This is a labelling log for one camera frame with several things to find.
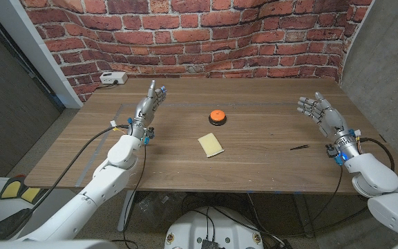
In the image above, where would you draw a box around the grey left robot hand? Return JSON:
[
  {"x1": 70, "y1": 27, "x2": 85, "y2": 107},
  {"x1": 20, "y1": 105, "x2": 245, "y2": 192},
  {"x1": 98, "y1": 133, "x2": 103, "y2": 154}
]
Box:
[{"x1": 129, "y1": 80, "x2": 168, "y2": 140}]

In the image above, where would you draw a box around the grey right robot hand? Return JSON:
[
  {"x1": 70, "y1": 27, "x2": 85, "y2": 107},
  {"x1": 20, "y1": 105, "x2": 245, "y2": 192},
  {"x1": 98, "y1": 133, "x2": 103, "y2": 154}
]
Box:
[{"x1": 296, "y1": 91, "x2": 361, "y2": 162}]

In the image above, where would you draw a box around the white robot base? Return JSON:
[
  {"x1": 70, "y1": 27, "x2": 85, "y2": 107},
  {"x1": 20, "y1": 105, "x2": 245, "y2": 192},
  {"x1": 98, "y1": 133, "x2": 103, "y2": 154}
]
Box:
[{"x1": 163, "y1": 206, "x2": 265, "y2": 249}]

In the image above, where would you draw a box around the orange button with black base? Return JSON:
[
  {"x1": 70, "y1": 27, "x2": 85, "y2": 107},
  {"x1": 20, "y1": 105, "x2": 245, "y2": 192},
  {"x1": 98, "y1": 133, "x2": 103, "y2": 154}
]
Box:
[{"x1": 208, "y1": 109, "x2": 228, "y2": 127}]

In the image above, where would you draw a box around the yellow sponge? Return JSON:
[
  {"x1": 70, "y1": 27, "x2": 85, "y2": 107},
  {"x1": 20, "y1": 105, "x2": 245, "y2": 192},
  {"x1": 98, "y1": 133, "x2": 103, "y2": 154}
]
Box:
[{"x1": 197, "y1": 132, "x2": 225, "y2": 158}]

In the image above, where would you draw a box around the white power strip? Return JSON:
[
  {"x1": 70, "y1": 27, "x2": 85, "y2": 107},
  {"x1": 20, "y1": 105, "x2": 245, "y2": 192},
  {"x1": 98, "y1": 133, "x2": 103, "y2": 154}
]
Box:
[{"x1": 99, "y1": 71, "x2": 129, "y2": 85}]

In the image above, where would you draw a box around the red brick printed backdrop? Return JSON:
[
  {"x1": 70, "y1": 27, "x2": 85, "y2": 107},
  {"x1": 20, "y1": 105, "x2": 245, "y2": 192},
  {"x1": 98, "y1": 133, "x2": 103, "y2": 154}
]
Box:
[{"x1": 19, "y1": 0, "x2": 375, "y2": 104}]

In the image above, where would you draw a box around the clear plastic bag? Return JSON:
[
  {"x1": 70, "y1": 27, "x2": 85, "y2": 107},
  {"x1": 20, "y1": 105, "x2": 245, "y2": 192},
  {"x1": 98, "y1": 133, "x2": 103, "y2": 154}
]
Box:
[{"x1": 135, "y1": 191, "x2": 183, "y2": 224}]

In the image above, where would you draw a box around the grey metal table leg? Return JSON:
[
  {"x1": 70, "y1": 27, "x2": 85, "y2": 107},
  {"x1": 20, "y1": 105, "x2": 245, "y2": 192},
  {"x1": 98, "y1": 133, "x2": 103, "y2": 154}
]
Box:
[
  {"x1": 291, "y1": 193, "x2": 314, "y2": 238},
  {"x1": 117, "y1": 190, "x2": 137, "y2": 232}
]

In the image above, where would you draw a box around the black and yellow foot pedal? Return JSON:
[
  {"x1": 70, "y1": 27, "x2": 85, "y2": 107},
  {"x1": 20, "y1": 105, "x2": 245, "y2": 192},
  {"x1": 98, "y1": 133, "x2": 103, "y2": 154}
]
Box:
[{"x1": 0, "y1": 175, "x2": 45, "y2": 205}]

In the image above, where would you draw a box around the dark shoe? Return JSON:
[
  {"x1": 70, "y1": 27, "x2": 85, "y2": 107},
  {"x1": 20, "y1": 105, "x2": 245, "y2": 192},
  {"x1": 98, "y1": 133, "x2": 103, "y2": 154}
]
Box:
[{"x1": 0, "y1": 207, "x2": 33, "y2": 240}]

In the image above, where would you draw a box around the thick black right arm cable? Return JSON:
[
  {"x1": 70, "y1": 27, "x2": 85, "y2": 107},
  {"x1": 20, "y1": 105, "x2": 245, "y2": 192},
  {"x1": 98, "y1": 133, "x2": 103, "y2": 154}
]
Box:
[{"x1": 359, "y1": 137, "x2": 396, "y2": 173}]

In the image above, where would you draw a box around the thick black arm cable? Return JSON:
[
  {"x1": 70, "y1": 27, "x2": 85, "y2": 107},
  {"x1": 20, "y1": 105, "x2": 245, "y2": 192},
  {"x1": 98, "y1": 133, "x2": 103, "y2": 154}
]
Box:
[
  {"x1": 26, "y1": 124, "x2": 133, "y2": 222},
  {"x1": 359, "y1": 137, "x2": 396, "y2": 173}
]

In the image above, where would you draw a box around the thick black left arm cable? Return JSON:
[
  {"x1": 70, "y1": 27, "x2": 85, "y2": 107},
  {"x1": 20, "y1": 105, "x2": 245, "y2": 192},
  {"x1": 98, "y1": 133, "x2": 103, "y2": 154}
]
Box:
[{"x1": 26, "y1": 124, "x2": 133, "y2": 222}]

